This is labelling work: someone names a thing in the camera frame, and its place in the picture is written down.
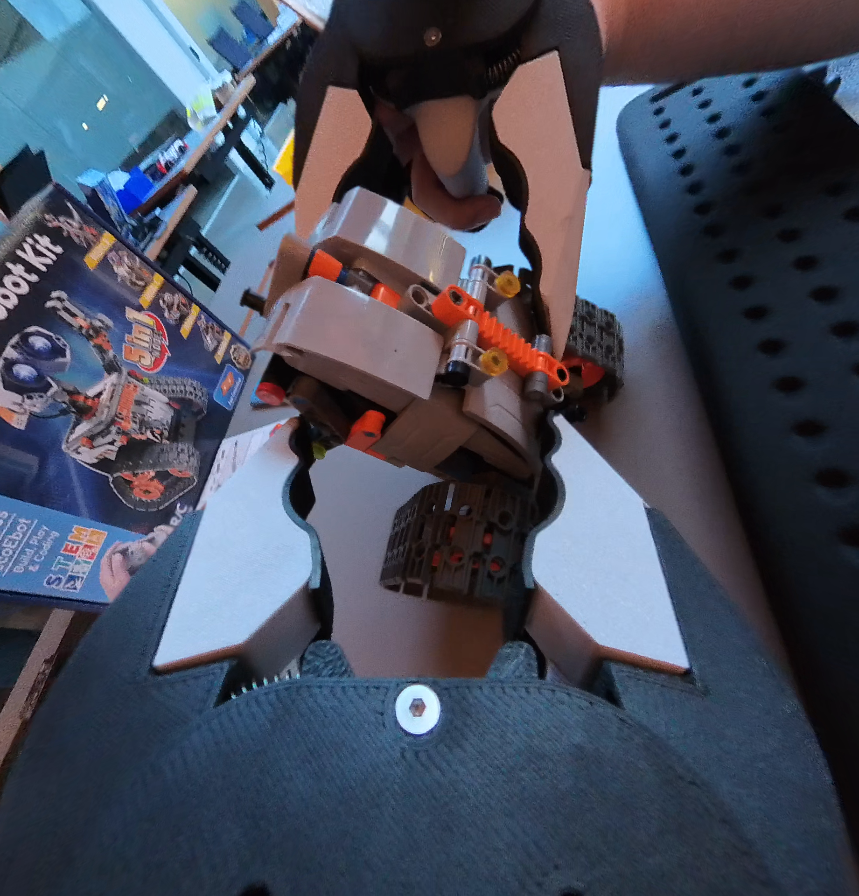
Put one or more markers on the black perforated chair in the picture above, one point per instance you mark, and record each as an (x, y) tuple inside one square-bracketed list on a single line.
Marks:
[(716, 490)]

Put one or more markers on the open instruction booklet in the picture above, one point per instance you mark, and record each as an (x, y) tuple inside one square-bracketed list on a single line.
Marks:
[(233, 462)]

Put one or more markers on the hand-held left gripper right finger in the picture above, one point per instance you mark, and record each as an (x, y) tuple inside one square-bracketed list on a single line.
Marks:
[(604, 560)]

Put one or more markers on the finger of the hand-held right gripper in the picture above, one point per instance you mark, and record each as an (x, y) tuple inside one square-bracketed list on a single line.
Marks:
[(331, 154), (548, 175)]

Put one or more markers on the person's right hand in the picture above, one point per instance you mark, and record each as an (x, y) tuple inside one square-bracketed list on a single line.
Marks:
[(464, 213)]

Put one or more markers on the person's right forearm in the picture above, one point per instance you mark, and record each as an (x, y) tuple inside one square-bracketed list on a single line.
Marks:
[(716, 35)]

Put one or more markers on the grey orange tracked toy robot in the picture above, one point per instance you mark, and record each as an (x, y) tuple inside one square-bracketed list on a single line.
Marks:
[(359, 336)]

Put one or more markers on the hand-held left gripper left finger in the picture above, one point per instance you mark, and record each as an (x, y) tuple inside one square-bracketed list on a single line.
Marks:
[(247, 560)]

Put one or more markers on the blue robot kit box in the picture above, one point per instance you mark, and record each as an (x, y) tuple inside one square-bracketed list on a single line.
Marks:
[(86, 420)]

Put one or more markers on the small red round part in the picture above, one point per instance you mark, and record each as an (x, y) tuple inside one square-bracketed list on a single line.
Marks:
[(268, 395)]

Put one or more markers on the grey desk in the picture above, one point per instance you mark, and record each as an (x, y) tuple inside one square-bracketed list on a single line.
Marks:
[(632, 245)]

